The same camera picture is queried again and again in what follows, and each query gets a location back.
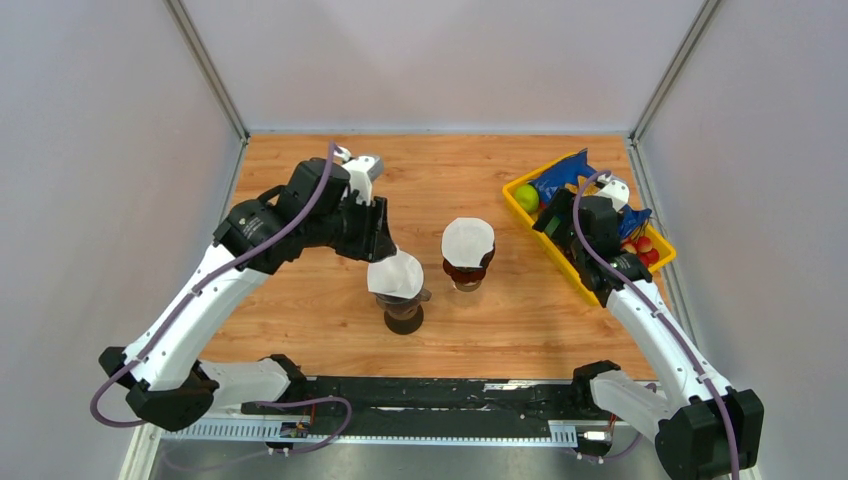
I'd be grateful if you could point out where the grey smoky coffee dripper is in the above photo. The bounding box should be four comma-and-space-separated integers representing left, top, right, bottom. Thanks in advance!
375, 287, 432, 317

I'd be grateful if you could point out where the blue chips bag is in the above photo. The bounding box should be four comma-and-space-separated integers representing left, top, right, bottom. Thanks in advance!
529, 149, 652, 239

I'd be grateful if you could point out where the clear glass server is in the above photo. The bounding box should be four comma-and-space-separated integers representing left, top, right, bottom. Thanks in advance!
453, 279, 482, 293

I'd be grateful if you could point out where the brown glass carafe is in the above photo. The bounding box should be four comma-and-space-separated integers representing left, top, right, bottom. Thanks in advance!
384, 306, 424, 335

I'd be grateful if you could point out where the green lime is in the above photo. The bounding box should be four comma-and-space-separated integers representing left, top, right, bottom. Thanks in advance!
514, 183, 540, 215

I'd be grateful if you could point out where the yellow plastic tray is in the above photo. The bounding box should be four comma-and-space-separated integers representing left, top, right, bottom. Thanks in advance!
501, 158, 677, 306

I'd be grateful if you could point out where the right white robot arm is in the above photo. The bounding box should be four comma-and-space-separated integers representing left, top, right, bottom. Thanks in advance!
533, 187, 765, 479

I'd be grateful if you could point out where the amber coffee dripper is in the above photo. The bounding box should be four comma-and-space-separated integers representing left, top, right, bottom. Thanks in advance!
442, 249, 496, 282

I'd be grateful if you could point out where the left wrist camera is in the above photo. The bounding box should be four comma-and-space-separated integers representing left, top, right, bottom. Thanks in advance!
333, 146, 385, 205

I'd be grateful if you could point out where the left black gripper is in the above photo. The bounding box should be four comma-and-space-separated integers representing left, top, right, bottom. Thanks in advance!
305, 190, 399, 263

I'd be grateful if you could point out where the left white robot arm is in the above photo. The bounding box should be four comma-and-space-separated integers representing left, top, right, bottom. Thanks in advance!
99, 148, 397, 432

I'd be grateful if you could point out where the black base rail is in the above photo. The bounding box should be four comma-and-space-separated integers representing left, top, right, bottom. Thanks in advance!
240, 376, 622, 439

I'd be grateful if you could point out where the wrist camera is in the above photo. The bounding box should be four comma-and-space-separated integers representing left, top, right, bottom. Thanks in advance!
333, 146, 385, 205
591, 174, 631, 212

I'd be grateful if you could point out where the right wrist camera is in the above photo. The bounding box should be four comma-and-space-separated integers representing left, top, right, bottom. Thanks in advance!
591, 174, 631, 212

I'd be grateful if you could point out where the red strawberries cluster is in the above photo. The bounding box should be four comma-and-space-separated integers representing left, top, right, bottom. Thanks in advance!
621, 235, 660, 267

